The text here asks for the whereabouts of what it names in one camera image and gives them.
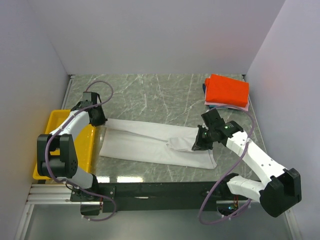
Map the white t shirt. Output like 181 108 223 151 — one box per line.
99 118 217 170

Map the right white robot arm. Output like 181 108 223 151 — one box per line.
192 109 302 218

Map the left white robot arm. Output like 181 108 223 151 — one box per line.
36 91 107 201

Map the folded blue t shirt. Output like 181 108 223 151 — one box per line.
202 83 215 110

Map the folded pink t shirt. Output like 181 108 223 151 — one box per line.
204 97 250 112

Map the yellow plastic tray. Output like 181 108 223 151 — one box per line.
33 109 96 180

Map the folded orange t shirt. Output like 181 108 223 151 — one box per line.
204 74 250 108

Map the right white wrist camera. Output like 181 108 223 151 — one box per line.
202 123 209 130

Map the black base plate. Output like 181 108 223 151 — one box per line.
70 181 246 216

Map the aluminium frame rail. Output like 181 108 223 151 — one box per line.
14 184 303 240

